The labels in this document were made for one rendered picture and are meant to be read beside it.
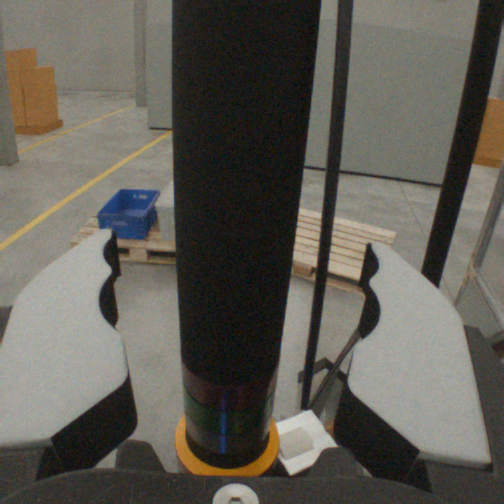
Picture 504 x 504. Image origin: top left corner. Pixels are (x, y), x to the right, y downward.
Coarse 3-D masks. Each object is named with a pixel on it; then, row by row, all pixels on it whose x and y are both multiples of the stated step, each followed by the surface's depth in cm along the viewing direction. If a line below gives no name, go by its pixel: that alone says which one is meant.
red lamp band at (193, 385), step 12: (180, 348) 13; (276, 372) 13; (192, 384) 12; (204, 384) 12; (216, 384) 12; (252, 384) 12; (264, 384) 12; (204, 396) 12; (216, 396) 12; (228, 396) 12; (240, 396) 12; (252, 396) 12; (264, 396) 13; (216, 408) 12; (228, 408) 12; (240, 408) 12
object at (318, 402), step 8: (352, 336) 50; (360, 336) 45; (352, 344) 46; (344, 352) 47; (336, 360) 50; (336, 368) 45; (328, 376) 46; (336, 376) 59; (320, 384) 50; (328, 384) 50; (320, 392) 45; (328, 392) 56; (312, 400) 45; (320, 400) 51; (312, 408) 47; (320, 408) 54
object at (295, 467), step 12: (288, 420) 19; (300, 420) 20; (312, 420) 20; (312, 432) 19; (324, 432) 19; (324, 444) 18; (300, 456) 18; (312, 456) 18; (276, 468) 18; (288, 468) 17; (300, 468) 17
